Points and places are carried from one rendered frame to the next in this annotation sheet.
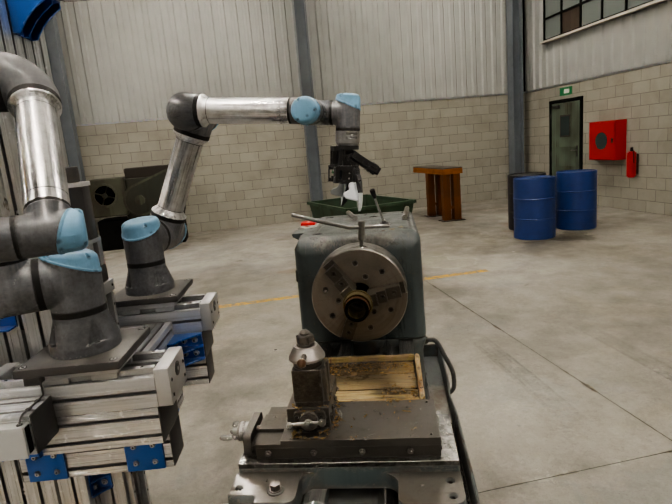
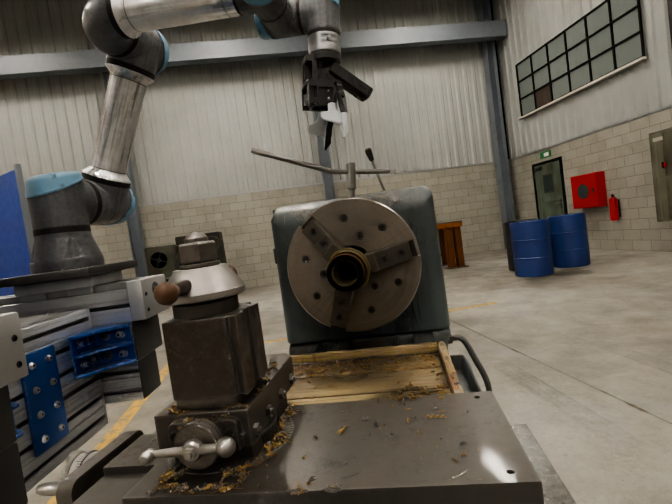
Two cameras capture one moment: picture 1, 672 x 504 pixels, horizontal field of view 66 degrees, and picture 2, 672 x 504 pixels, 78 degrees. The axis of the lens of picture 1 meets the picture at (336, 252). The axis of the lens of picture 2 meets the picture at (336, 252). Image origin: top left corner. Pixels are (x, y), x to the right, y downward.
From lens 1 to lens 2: 0.77 m
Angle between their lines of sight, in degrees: 9
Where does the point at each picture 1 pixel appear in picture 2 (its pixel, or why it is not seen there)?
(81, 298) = not seen: outside the picture
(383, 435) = (380, 478)
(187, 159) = (122, 99)
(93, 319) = not seen: outside the picture
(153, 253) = (65, 214)
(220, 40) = (254, 132)
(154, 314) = (64, 299)
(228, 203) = (263, 264)
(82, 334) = not seen: outside the picture
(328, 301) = (310, 275)
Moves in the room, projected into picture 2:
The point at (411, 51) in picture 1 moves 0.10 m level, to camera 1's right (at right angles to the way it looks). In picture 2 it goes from (410, 132) to (414, 132)
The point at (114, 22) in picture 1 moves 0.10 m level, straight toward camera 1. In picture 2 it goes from (170, 123) to (170, 122)
